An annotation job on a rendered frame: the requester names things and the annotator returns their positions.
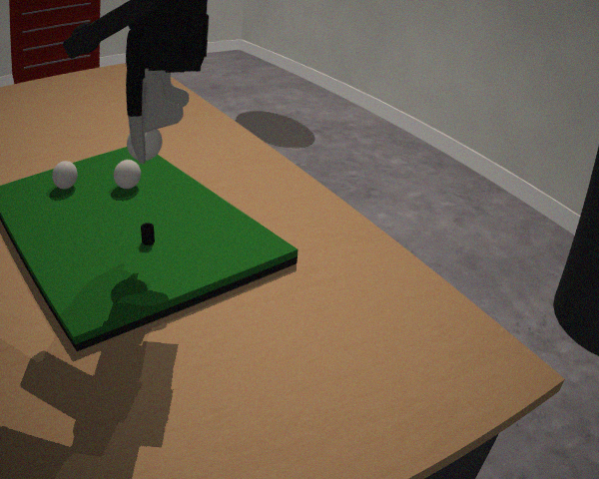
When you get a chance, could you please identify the green golf mat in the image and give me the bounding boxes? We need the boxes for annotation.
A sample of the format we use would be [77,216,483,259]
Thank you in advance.
[0,147,298,351]

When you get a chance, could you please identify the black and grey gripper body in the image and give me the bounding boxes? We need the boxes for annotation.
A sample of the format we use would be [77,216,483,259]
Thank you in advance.
[126,0,209,73]

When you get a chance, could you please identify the white ball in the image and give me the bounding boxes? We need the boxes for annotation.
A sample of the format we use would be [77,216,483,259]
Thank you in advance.
[114,160,141,189]
[52,161,78,189]
[127,129,163,161]

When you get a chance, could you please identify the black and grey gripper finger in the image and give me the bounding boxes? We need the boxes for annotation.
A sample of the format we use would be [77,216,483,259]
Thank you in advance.
[145,69,189,107]
[126,44,184,164]

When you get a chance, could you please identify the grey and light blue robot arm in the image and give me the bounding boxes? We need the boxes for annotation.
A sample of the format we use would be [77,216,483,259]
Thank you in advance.
[63,0,157,59]

